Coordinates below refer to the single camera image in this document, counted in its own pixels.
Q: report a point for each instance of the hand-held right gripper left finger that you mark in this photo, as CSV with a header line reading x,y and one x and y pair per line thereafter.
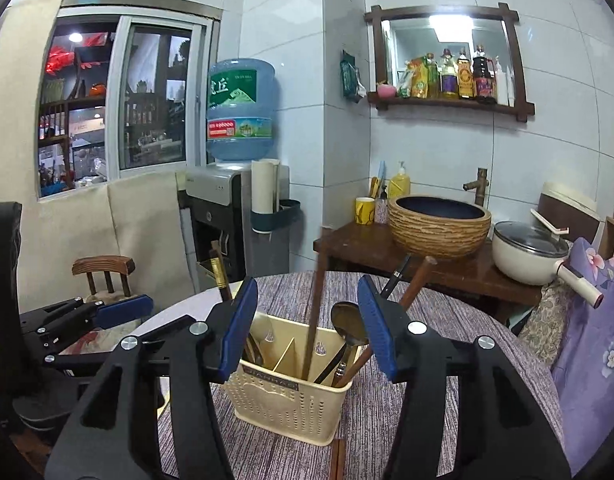
x,y
234,330

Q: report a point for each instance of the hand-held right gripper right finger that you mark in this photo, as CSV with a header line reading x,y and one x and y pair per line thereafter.
x,y
379,335

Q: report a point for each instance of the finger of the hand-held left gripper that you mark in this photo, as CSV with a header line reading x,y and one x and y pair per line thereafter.
x,y
72,366
127,310

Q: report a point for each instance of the metal spoon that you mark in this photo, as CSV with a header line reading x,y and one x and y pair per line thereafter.
x,y
348,325

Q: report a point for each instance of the dark chopstick with gold band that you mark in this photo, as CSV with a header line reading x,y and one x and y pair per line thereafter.
x,y
219,272
224,280

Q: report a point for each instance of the beige perforated utensil holder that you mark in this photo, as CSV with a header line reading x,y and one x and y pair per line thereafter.
x,y
287,405

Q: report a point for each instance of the dark brown chopstick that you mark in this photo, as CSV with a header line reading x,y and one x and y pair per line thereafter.
x,y
338,460

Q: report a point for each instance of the wooden chair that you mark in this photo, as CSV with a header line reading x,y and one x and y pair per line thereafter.
x,y
104,265

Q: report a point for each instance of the purple striped tablecloth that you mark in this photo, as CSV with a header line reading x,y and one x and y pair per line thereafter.
x,y
287,290

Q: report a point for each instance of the beige cloth cover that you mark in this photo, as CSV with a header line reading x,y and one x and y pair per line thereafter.
x,y
147,235

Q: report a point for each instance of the wooden washstand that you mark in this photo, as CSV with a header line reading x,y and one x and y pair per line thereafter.
x,y
357,245

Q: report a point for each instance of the woven pattern wash basin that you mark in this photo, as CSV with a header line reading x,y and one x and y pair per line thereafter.
x,y
437,232

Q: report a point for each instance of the grey water dispenser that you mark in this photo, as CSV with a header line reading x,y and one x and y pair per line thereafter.
x,y
212,210

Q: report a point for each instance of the yellow mug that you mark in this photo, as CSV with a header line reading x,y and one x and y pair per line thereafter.
x,y
365,211

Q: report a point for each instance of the beige paper cup tube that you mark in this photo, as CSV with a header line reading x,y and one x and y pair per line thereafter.
x,y
263,185

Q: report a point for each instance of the yellow soap bottle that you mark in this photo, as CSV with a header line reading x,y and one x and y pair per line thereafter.
x,y
399,185

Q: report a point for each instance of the glass pot lid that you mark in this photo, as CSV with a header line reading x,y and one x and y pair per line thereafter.
x,y
529,237

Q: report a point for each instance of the bamboo style faucet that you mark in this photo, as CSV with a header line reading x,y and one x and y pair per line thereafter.
x,y
479,185

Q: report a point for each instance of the window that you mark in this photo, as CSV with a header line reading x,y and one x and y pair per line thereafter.
x,y
152,100

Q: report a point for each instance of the purple floral cloth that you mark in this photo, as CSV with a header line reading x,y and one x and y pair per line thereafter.
x,y
597,335

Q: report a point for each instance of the blue water bottle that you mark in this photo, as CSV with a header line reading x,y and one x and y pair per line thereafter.
x,y
242,110

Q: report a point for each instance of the wooden framed mirror shelf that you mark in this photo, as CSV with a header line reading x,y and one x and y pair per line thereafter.
x,y
437,105

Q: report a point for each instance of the yellow seasoning packet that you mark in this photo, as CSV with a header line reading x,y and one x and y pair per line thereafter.
x,y
412,80

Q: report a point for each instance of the green hanging packet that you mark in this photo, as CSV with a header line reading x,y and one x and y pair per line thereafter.
x,y
352,77

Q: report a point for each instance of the yellow oil bottle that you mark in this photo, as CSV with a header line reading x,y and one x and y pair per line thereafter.
x,y
448,77

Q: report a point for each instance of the amber bottle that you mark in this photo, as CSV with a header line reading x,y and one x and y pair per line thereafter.
x,y
466,77

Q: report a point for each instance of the dark soy sauce bottle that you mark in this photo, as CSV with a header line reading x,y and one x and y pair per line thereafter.
x,y
483,77

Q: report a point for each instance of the white bottle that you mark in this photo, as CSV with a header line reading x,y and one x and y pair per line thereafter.
x,y
504,85

